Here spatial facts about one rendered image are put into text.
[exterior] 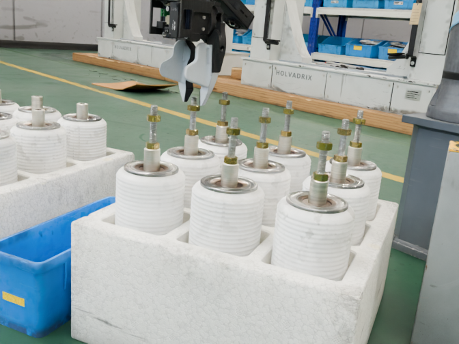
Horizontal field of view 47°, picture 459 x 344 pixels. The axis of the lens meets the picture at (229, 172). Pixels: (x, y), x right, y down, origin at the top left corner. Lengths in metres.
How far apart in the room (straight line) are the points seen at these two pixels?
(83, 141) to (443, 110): 0.73
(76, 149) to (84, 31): 6.60
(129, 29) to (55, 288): 4.57
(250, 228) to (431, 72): 2.34
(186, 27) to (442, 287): 0.52
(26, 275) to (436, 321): 0.59
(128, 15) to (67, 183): 4.40
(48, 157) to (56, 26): 6.52
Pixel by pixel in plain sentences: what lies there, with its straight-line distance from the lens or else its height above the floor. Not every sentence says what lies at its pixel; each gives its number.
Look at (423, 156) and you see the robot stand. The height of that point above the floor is 0.22.
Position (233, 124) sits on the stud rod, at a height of 0.33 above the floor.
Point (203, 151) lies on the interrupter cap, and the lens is 0.84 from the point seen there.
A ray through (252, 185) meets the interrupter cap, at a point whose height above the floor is 0.25.
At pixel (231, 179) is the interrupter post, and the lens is 0.67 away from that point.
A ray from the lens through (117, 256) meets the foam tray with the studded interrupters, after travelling 0.71.
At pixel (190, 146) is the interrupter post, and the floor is 0.27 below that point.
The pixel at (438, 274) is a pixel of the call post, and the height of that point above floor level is 0.13.
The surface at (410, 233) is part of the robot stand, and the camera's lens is 1.23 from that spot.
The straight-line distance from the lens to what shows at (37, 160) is 0.97.
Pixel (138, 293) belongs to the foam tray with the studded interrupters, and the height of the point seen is 0.11.
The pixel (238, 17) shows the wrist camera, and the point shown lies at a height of 0.47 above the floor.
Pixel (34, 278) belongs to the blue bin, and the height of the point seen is 0.10.
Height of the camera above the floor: 0.45
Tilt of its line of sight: 15 degrees down
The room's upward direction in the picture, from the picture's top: 5 degrees clockwise
